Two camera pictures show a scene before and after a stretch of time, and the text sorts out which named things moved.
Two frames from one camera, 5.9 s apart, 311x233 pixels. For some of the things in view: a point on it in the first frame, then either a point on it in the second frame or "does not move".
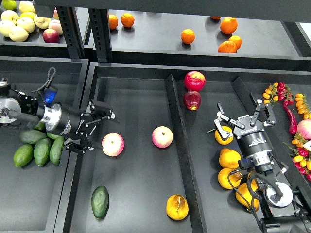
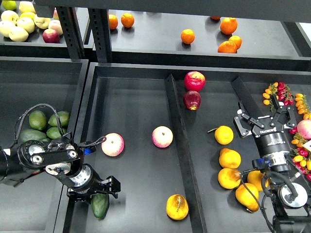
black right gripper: (254, 142) -> (272, 140)
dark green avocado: (100, 202) does not move
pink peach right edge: (303, 127) does not move
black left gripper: (77, 124) -> (96, 185)
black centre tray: (163, 165) does not move
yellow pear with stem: (177, 207) does not move
